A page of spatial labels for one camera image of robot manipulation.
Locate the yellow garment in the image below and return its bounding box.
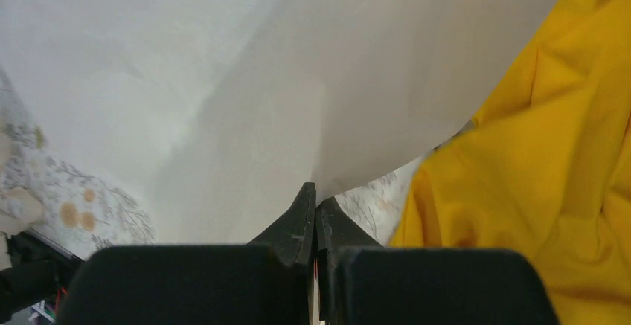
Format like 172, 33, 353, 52
390, 0, 630, 324

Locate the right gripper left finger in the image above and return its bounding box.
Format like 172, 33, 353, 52
249, 182, 316, 267

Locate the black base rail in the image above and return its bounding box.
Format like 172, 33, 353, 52
1, 231, 83, 323

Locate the floral tablecloth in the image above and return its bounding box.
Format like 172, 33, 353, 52
1, 73, 156, 260

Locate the white wrapping paper sheet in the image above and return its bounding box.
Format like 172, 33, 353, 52
1, 0, 556, 243

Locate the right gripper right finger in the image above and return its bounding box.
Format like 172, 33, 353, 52
315, 197, 381, 266

